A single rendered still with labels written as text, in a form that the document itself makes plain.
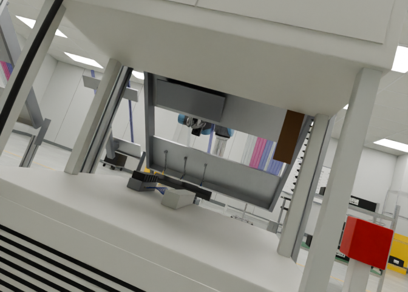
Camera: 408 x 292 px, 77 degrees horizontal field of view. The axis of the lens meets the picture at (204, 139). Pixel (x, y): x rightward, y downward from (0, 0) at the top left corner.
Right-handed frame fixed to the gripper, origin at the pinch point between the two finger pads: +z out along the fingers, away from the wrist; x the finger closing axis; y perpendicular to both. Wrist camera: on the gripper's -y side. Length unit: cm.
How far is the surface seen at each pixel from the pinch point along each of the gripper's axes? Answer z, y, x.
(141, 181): 41.3, -7.3, -1.7
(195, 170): -3.7, -24.5, 5.8
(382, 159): -674, -207, 379
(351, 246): 15, -23, 80
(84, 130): 49, 9, -19
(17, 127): -500, -401, -760
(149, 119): 5.2, 0.0, -19.0
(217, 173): -2.9, -21.2, 17.4
